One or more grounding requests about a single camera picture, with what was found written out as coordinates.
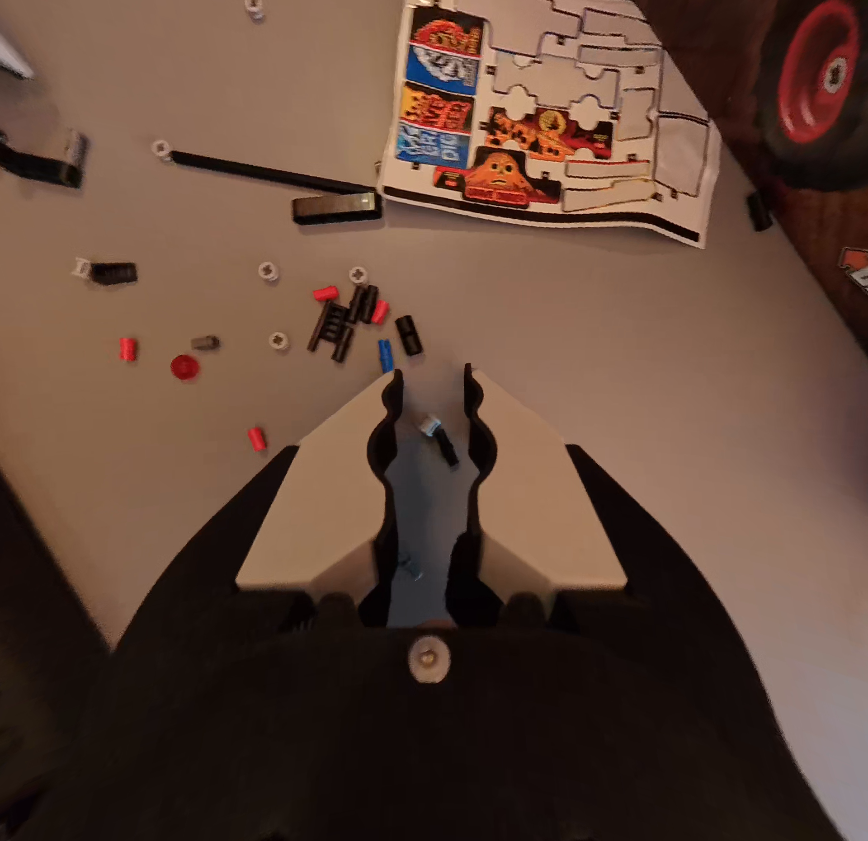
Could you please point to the grey desk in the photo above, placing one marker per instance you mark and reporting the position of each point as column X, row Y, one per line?
column 610, row 380

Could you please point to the long black axle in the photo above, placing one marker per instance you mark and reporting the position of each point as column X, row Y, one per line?
column 271, row 175

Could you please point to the black double pin connector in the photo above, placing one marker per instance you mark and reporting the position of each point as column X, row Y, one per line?
column 364, row 303

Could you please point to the black beam with white end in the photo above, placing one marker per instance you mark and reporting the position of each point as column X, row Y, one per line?
column 108, row 271

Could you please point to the small black pin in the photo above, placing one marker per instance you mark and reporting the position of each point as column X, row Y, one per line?
column 759, row 210

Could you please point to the black ladder frame piece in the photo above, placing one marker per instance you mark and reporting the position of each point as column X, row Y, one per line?
column 331, row 332

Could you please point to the small red round stud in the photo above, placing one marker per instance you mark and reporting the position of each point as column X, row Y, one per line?
column 184, row 367

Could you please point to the small red bushing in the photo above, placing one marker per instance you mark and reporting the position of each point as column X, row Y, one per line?
column 256, row 439
column 127, row 348

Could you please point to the small blue pin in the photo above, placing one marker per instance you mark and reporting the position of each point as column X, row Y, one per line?
column 385, row 355

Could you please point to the black angled beam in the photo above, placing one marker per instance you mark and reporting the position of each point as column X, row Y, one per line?
column 41, row 166

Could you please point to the printed toy box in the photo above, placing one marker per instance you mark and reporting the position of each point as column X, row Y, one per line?
column 780, row 75

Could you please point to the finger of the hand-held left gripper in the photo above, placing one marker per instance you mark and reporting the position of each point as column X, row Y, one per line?
column 10, row 58

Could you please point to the sticker sheet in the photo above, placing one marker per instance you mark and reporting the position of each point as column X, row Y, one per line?
column 542, row 95

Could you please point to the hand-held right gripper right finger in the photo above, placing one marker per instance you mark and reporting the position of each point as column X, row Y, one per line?
column 549, row 515

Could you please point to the small white bushing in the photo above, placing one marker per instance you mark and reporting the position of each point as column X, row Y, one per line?
column 254, row 6
column 161, row 148
column 268, row 271
column 358, row 275
column 279, row 341

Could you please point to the black pin with white bushing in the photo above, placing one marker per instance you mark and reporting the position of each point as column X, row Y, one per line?
column 441, row 438

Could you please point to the small red pin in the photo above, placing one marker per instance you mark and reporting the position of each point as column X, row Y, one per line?
column 325, row 293
column 380, row 311

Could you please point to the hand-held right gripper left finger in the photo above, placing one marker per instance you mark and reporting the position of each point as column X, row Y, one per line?
column 312, row 515

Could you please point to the short black beam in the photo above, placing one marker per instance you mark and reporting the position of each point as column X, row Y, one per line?
column 337, row 208

